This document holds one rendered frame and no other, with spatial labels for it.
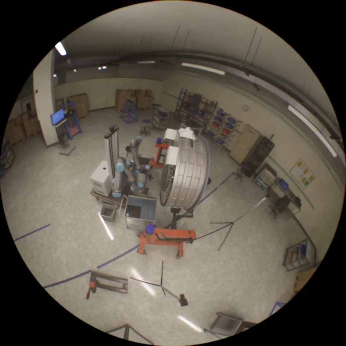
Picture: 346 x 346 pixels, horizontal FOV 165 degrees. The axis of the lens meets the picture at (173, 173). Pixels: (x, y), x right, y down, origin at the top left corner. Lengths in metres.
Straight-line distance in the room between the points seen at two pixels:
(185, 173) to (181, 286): 2.27
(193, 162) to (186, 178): 0.24
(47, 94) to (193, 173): 5.32
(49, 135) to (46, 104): 1.31
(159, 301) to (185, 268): 0.91
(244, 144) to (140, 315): 6.88
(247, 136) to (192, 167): 4.72
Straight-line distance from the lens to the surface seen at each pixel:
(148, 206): 2.24
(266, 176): 5.83
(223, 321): 3.34
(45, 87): 5.38
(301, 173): 6.91
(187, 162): 1.57
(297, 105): 4.07
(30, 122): 8.25
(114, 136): 2.02
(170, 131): 2.04
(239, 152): 6.26
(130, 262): 2.64
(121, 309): 2.86
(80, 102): 7.62
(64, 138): 4.74
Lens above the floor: 2.63
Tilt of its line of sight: 43 degrees down
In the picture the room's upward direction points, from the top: 20 degrees clockwise
